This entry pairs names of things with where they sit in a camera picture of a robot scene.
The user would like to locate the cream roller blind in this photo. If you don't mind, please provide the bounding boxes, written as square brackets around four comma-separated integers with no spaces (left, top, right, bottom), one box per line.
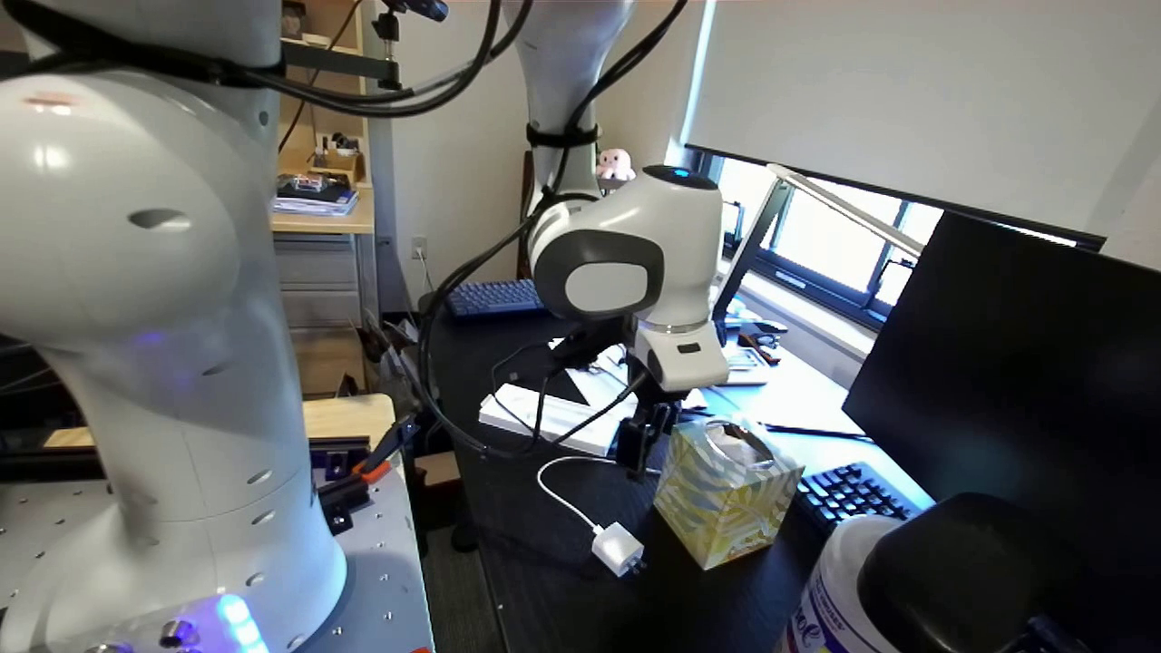
[676,0,1161,239]

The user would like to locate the white charger cable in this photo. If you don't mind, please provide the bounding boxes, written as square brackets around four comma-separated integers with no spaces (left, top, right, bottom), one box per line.
[533,455,610,537]

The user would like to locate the white printed paper sheet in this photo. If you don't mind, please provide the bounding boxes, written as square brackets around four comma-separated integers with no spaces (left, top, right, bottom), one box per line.
[546,341,711,420]

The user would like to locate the white folded booklet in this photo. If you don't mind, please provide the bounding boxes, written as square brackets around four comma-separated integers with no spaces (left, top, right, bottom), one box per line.
[476,383,636,466]

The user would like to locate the white charger block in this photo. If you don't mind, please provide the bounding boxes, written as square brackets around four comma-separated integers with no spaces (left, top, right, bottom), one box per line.
[586,519,649,581]

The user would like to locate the black and red tools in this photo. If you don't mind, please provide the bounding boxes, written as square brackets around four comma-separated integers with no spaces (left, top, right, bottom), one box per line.
[309,414,422,537]

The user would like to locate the grey camera stand pole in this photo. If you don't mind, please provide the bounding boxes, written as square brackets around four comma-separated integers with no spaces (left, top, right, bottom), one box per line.
[364,0,453,319]

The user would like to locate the papers stack on desk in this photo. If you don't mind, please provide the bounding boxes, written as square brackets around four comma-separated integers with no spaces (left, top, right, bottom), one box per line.
[485,337,656,470]

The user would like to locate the white desk lamp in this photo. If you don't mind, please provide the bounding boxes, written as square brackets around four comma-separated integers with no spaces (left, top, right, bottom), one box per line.
[708,165,933,391]

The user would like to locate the white perforated mounting table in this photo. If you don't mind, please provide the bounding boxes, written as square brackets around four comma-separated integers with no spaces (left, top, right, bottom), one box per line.
[0,476,439,653]

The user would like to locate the pink plush toy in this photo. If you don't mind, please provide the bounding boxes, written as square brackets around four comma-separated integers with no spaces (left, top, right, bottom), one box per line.
[593,147,638,188]

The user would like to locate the disinfecting wipes canister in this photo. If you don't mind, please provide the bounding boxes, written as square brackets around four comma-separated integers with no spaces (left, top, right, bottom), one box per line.
[781,490,1075,653]

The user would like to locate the yellow patterned tissue box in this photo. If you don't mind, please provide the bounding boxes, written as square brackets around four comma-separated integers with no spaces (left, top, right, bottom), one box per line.
[649,416,805,575]

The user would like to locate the blue keyboard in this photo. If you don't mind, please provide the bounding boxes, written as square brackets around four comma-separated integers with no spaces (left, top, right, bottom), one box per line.
[443,275,552,323]

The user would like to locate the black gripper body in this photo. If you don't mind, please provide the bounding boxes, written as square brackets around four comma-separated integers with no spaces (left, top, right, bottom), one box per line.
[614,383,683,459]

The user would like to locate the black computer monitor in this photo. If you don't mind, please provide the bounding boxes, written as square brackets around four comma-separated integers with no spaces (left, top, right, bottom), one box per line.
[789,212,1161,653]

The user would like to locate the black window frame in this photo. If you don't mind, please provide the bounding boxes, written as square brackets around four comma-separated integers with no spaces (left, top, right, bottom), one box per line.
[683,143,948,333]

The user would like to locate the light wooden shelf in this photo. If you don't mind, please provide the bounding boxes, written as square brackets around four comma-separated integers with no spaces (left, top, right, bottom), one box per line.
[269,0,378,239]

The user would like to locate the black pen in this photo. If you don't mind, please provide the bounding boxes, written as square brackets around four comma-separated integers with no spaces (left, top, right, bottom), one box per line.
[758,416,867,444]

